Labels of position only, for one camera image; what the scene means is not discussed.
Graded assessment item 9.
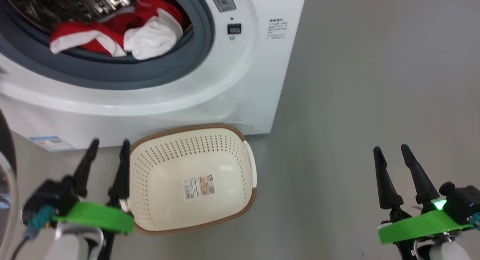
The red and white garment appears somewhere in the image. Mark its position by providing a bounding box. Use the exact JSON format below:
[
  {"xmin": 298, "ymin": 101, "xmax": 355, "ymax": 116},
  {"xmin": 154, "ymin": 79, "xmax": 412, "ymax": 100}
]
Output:
[{"xmin": 49, "ymin": 0, "xmax": 184, "ymax": 61}]

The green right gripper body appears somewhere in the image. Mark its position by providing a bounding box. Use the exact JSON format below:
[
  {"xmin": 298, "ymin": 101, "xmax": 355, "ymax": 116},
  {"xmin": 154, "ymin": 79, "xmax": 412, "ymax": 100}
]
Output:
[{"xmin": 378, "ymin": 207, "xmax": 473, "ymax": 245}]

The white front-load washing machine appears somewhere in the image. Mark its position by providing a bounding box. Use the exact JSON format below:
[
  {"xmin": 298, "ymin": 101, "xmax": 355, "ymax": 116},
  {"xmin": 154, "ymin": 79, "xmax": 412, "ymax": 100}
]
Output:
[{"xmin": 0, "ymin": 0, "xmax": 307, "ymax": 152}]

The basket product label sticker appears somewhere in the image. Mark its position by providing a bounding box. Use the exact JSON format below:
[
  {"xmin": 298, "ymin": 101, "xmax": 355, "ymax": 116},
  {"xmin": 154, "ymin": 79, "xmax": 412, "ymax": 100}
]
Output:
[{"xmin": 182, "ymin": 174, "xmax": 216, "ymax": 200}]

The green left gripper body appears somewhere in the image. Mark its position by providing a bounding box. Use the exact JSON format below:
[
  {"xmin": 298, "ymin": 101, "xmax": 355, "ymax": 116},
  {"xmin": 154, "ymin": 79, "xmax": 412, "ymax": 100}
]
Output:
[{"xmin": 52, "ymin": 201, "xmax": 135, "ymax": 234}]

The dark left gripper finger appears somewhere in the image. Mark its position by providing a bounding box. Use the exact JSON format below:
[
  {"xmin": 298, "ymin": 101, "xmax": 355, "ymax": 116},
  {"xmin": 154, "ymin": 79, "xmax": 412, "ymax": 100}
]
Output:
[
  {"xmin": 109, "ymin": 140, "xmax": 131, "ymax": 209},
  {"xmin": 73, "ymin": 139, "xmax": 100, "ymax": 197}
]

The blue energy label sticker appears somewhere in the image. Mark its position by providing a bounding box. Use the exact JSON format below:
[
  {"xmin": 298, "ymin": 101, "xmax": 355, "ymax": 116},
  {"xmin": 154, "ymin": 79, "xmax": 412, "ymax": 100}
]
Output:
[{"xmin": 29, "ymin": 136, "xmax": 75, "ymax": 152}]

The black round glass door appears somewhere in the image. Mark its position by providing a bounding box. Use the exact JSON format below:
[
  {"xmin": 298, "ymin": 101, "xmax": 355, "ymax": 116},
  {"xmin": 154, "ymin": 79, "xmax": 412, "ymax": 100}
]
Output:
[{"xmin": 0, "ymin": 109, "xmax": 19, "ymax": 255}]

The teal-plug left camera cable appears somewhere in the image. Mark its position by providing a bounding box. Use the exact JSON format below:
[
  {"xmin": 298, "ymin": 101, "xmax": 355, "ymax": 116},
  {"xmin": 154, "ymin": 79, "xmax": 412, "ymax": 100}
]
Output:
[{"xmin": 11, "ymin": 206, "xmax": 57, "ymax": 260}]

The cream basket brown rim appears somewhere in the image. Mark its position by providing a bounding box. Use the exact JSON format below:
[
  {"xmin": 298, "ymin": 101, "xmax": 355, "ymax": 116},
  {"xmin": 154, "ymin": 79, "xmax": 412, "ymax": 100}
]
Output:
[{"xmin": 127, "ymin": 123, "xmax": 258, "ymax": 236}]

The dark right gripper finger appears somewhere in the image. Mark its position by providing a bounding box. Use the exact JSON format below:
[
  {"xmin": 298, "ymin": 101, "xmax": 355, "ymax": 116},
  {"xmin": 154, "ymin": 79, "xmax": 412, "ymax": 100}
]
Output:
[
  {"xmin": 400, "ymin": 144, "xmax": 439, "ymax": 206},
  {"xmin": 373, "ymin": 147, "xmax": 404, "ymax": 210}
]

